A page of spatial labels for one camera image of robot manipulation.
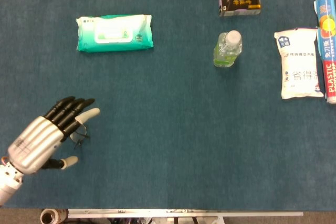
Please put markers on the black-framed eyeglasses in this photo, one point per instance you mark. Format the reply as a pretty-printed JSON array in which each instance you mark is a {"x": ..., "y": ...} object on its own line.
[{"x": 83, "y": 137}]

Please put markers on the clear water bottle green label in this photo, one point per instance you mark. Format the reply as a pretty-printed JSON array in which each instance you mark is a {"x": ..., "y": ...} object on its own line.
[{"x": 227, "y": 51}]

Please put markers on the white plastic refill bag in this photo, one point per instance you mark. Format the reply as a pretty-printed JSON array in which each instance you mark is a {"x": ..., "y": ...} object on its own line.
[{"x": 299, "y": 64}]

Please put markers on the blue plastic wrap roll box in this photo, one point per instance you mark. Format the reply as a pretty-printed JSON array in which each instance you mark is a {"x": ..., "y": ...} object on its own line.
[{"x": 328, "y": 51}]

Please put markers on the aluminium table edge rail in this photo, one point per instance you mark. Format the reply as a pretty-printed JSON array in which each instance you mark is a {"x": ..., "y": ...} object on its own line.
[{"x": 183, "y": 213}]

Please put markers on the teal felt table cloth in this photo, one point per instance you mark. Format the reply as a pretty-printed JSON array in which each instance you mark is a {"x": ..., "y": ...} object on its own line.
[{"x": 168, "y": 142}]

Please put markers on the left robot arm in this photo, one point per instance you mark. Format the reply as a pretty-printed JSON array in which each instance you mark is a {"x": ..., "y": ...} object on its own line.
[{"x": 8, "y": 184}]

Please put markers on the green wet wipes pack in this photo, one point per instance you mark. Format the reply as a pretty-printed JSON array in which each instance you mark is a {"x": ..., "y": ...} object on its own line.
[{"x": 113, "y": 35}]

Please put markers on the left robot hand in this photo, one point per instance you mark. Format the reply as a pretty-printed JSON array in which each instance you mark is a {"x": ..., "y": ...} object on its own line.
[{"x": 36, "y": 142}]

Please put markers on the brown tape roll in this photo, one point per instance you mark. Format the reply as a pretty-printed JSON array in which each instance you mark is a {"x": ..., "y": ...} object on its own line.
[{"x": 48, "y": 217}]

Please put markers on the black box gold print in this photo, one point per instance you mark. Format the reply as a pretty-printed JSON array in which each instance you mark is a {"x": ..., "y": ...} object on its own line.
[{"x": 240, "y": 5}]

